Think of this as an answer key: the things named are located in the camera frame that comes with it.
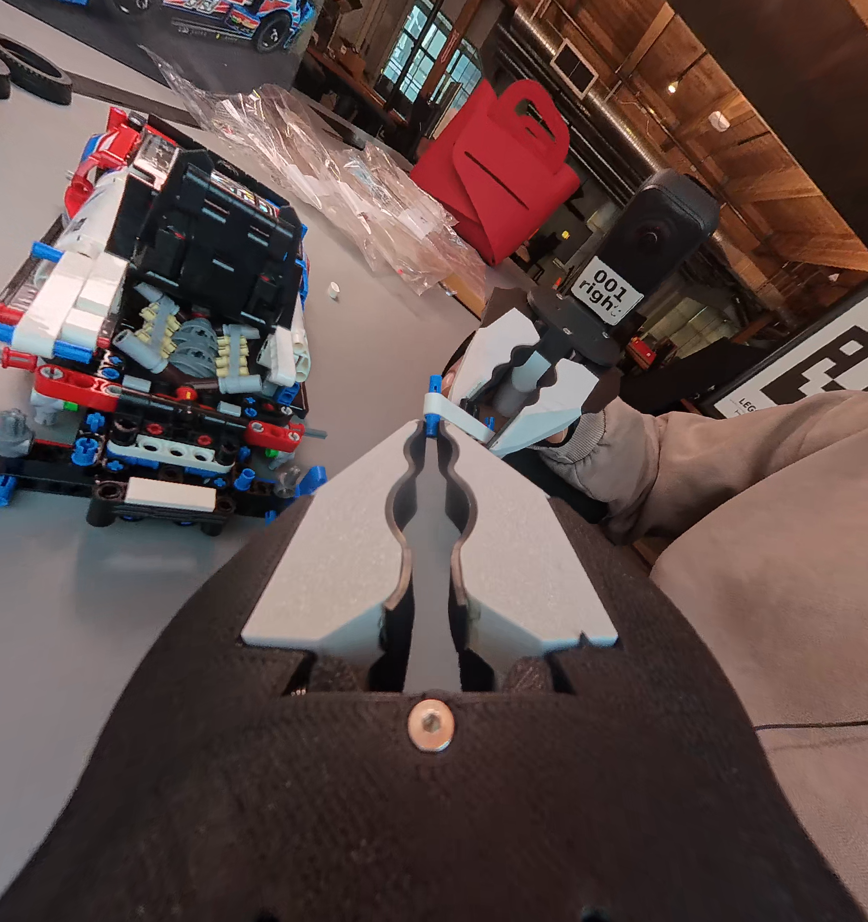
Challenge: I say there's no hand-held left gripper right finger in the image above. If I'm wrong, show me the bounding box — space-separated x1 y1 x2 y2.
440 424 620 689

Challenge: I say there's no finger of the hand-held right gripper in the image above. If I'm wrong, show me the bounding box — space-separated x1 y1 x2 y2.
450 310 550 404
488 356 602 460

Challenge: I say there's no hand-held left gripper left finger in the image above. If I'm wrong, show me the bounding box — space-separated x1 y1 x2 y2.
241 420 418 691

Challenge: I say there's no white brick beam with pins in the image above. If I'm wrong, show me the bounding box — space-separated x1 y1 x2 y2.
421 373 494 445

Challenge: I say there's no person's right forearm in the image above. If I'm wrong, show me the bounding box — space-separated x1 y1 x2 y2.
531 389 868 548

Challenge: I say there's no grey desk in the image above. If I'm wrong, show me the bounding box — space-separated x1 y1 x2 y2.
0 7 492 901

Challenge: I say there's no red felt bag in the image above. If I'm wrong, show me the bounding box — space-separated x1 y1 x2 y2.
408 78 585 267

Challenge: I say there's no framed marker poster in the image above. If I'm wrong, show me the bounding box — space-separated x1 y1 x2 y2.
700 281 868 422

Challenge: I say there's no pile of clear plastic bags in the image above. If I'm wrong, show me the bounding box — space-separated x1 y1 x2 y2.
142 47 489 296

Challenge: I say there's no large paned window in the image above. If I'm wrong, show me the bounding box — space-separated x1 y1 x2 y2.
375 0 481 123

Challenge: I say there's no brick-built toy race car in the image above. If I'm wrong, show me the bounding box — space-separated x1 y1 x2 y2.
0 107 328 537

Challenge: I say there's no toy car set box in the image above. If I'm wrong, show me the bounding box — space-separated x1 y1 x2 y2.
1 0 316 95

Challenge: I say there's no silver ventilation duct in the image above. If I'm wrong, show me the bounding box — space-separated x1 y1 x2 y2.
502 11 669 210

